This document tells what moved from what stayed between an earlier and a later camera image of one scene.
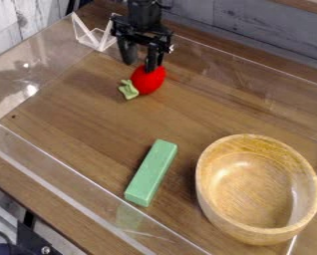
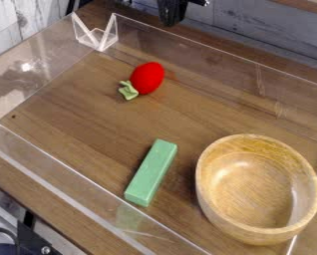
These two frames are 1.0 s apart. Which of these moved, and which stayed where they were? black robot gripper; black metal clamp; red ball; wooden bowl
Moved: black robot gripper
Stayed: black metal clamp; wooden bowl; red ball
